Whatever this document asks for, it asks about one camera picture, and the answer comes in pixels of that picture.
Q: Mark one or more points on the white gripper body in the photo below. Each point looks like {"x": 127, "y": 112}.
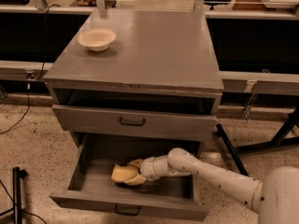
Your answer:
{"x": 147, "y": 168}

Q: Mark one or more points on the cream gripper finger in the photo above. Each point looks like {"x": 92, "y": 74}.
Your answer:
{"x": 134, "y": 180}
{"x": 136, "y": 163}

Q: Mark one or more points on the yellow sponge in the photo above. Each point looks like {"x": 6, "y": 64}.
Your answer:
{"x": 120, "y": 174}

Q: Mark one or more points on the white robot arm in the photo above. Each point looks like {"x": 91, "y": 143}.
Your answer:
{"x": 275, "y": 199}

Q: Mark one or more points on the grey open lower drawer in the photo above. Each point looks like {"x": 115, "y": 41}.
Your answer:
{"x": 90, "y": 187}

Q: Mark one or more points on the grey closed upper drawer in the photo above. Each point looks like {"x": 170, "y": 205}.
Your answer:
{"x": 80, "y": 119}

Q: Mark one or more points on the grey drawer cabinet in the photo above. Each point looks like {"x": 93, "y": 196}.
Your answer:
{"x": 161, "y": 61}

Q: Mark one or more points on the black stand left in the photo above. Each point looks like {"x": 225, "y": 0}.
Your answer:
{"x": 15, "y": 209}

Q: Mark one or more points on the white bowl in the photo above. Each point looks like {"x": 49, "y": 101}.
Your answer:
{"x": 96, "y": 39}

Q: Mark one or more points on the black lower drawer handle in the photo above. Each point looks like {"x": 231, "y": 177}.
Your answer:
{"x": 127, "y": 210}

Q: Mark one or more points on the black drawer handle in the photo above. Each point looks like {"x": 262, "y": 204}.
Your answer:
{"x": 133, "y": 123}
{"x": 127, "y": 210}

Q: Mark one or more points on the black upper drawer handle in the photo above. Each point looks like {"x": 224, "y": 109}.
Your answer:
{"x": 133, "y": 123}

